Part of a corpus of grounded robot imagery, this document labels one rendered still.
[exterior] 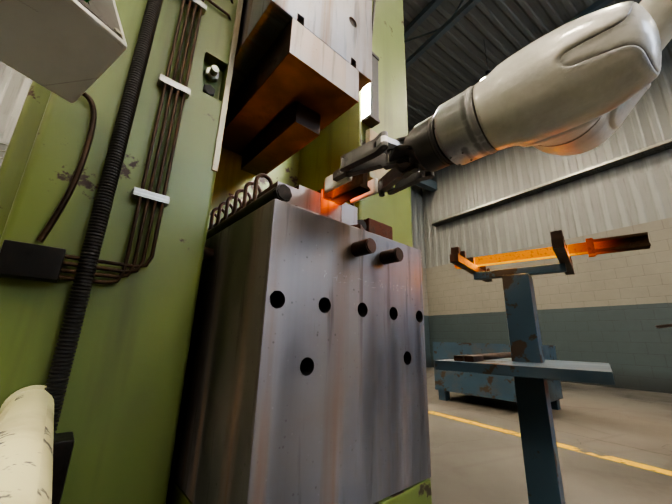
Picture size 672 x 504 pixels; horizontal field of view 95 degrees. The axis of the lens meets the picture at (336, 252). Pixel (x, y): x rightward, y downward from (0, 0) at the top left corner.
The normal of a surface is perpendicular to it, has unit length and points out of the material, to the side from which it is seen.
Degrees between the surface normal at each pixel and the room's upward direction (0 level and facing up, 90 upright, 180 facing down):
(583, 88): 145
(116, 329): 90
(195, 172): 90
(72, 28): 150
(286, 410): 90
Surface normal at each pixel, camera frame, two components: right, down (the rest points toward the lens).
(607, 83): -0.21, 0.73
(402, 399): 0.66, -0.18
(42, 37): 0.44, 0.79
